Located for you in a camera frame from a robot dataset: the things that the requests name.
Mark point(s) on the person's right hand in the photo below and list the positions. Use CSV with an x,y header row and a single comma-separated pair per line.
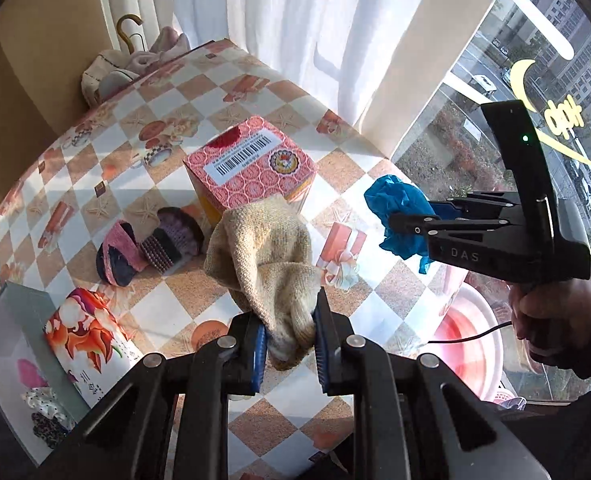
x,y
560,320

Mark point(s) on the white curtain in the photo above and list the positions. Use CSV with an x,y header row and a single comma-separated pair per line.
x,y
325,35

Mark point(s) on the white dotted scrunchie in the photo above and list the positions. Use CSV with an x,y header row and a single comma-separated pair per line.
x,y
45,402

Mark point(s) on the blue cloth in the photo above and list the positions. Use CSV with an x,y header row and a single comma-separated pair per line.
x,y
395,200

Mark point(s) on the yellow window decal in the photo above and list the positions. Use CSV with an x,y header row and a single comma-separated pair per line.
x,y
525,90

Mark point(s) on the large white cardboard box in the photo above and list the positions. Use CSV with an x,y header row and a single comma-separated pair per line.
x,y
5,340

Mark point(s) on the plain pink sponge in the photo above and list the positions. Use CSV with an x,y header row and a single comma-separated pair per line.
x,y
31,374

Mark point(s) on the pink plastic basin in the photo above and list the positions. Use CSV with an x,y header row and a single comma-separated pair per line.
x,y
465,330

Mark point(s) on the pink and dark knitted pad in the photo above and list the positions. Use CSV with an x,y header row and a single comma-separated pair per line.
x,y
118,255

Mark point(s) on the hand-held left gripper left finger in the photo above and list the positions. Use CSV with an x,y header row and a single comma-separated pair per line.
x,y
259,355

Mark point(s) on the brass hook hanger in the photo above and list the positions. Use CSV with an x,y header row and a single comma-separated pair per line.
x,y
125,22

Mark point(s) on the beige cloth bag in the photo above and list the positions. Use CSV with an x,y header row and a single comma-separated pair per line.
x,y
103,65

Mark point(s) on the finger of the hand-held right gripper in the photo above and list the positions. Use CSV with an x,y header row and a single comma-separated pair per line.
x,y
480,205
450,227

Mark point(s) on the grey fabric item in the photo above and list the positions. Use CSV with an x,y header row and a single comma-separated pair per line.
x,y
115,82

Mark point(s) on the checkered printed tablecloth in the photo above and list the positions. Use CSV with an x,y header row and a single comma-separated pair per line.
x,y
175,305

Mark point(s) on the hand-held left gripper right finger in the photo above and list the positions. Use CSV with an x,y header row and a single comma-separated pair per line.
x,y
321,345

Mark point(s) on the large brown cardboard sheet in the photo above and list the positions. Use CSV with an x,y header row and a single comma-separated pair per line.
x,y
25,85

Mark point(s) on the orange floral packet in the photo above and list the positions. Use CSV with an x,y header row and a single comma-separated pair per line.
x,y
85,330

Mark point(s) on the pale pink cloth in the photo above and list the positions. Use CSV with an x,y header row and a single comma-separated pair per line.
x,y
168,42

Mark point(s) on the beige knitted glove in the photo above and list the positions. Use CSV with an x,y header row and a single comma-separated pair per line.
x,y
265,260

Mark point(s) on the person's right forearm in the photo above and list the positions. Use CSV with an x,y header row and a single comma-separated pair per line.
x,y
575,410

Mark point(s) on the pink patterned box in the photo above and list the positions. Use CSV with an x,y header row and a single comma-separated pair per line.
x,y
255,170

